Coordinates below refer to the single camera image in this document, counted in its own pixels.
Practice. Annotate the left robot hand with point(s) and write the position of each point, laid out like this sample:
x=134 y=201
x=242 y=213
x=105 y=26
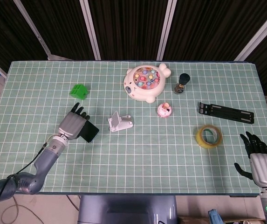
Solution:
x=70 y=124

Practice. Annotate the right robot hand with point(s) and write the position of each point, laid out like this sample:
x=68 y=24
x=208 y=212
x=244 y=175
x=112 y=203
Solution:
x=263 y=168

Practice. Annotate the black smartphone with blue case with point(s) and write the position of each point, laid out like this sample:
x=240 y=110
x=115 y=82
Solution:
x=90 y=132

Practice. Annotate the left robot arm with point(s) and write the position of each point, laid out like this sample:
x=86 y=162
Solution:
x=44 y=161

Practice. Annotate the white folding phone stand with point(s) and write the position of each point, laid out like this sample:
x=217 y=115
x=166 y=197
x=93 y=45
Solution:
x=121 y=124

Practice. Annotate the green plastic block toy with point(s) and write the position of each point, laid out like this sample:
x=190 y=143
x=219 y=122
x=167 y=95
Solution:
x=79 y=91

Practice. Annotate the yellow packing tape roll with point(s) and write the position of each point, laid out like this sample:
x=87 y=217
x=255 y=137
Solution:
x=202 y=137

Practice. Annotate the blue cloth object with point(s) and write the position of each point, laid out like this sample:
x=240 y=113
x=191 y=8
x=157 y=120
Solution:
x=214 y=217

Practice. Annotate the white seal fishing toy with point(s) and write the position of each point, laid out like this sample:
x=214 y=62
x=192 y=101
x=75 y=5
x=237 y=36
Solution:
x=145 y=82

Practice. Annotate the green checked tablecloth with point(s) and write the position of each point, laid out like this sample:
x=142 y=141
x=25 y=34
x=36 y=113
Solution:
x=147 y=163

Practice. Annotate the pink toy cake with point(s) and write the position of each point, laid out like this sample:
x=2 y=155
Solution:
x=164 y=110

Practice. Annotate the grey robot torso base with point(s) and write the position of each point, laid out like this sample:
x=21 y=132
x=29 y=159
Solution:
x=126 y=210

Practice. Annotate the pepper grinder bottle black cap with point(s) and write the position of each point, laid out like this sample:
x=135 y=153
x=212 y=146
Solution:
x=181 y=84

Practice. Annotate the black folding bracket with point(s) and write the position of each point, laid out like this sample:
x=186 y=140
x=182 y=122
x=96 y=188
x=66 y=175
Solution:
x=226 y=112

